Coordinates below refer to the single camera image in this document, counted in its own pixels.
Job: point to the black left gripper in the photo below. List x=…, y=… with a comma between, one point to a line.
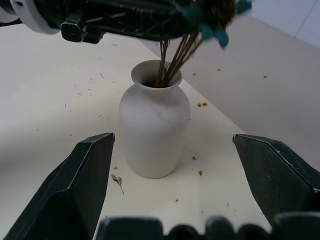
x=75, y=17

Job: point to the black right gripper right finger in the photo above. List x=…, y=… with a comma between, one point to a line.
x=277, y=180

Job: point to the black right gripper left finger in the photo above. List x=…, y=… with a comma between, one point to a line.
x=75, y=190

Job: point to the teal and brown flower bouquet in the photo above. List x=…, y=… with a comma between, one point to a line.
x=220, y=12

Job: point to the dried grey flower sprig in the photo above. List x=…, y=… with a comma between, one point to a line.
x=117, y=179

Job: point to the yellow flower crumb cluster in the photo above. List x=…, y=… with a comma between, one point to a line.
x=202, y=104

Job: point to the white ceramic vase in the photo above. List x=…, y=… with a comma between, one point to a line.
x=152, y=130

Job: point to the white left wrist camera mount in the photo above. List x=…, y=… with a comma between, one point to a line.
x=30, y=15

